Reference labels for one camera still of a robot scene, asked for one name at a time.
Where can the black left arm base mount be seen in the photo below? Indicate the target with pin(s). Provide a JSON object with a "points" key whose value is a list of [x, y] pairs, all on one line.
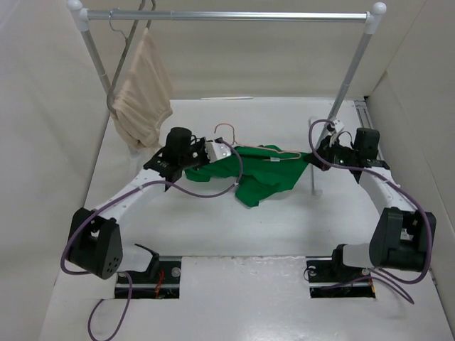
{"points": [[147, 275]]}

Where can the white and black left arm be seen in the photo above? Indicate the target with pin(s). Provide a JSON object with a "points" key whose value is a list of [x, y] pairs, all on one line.
{"points": [[96, 241]]}

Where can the aluminium rail at right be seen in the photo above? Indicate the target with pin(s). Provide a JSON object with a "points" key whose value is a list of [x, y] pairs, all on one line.
{"points": [[363, 113]]}

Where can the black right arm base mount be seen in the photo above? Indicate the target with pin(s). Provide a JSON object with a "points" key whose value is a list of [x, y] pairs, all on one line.
{"points": [[329, 277]]}

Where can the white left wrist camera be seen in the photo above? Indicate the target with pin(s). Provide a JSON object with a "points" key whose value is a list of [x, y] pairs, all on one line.
{"points": [[217, 151]]}

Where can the white and metal clothes rack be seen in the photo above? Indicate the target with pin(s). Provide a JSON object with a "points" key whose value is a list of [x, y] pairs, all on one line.
{"points": [[83, 16]]}

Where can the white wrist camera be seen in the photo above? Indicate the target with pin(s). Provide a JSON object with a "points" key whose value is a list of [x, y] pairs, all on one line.
{"points": [[334, 128], [217, 151]]}

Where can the beige garment on hanger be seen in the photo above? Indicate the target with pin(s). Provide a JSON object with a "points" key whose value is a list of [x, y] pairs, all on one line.
{"points": [[144, 101]]}

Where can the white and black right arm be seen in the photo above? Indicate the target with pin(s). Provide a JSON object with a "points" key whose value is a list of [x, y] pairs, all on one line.
{"points": [[403, 237]]}

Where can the pink wire hanger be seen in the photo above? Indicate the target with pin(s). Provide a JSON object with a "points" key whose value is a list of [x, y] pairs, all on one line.
{"points": [[249, 145]]}

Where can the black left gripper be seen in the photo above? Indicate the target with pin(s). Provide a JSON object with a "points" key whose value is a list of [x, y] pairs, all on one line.
{"points": [[200, 145]]}

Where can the green t shirt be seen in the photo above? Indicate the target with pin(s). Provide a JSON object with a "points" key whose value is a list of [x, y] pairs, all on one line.
{"points": [[267, 170]]}

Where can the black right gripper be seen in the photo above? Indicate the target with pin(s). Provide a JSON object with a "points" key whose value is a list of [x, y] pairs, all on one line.
{"points": [[325, 150]]}

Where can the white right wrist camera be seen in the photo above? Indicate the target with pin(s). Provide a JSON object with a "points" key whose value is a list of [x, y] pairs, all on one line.
{"points": [[334, 128]]}

